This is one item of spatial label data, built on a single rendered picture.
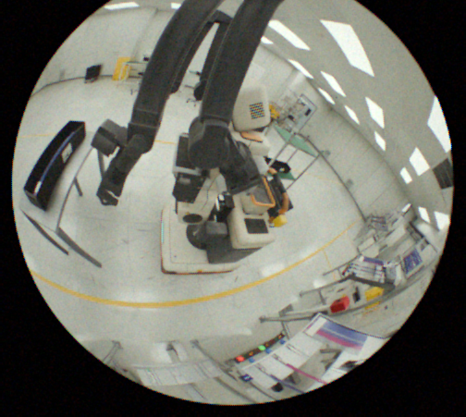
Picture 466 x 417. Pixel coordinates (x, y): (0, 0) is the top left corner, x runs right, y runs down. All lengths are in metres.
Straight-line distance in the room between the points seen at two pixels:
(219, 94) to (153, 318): 1.43
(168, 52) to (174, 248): 1.13
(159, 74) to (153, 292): 1.36
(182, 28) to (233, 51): 0.09
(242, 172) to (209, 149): 0.11
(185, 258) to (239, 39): 1.18
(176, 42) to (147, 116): 0.13
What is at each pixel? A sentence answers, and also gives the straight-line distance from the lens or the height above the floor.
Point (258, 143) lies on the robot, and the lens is 0.46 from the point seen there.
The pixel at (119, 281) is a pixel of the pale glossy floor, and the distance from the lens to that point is 1.42.
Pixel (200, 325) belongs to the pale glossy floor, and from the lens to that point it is 1.47.
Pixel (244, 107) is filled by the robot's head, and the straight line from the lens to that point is 0.42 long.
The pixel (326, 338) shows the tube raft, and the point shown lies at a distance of 1.11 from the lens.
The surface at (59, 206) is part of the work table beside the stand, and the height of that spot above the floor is 0.80.
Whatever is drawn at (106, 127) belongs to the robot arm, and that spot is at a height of 1.22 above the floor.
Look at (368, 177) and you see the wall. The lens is 9.11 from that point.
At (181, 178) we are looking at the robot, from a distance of 0.51.
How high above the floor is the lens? 1.39
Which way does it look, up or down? 38 degrees down
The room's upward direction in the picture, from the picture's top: 36 degrees clockwise
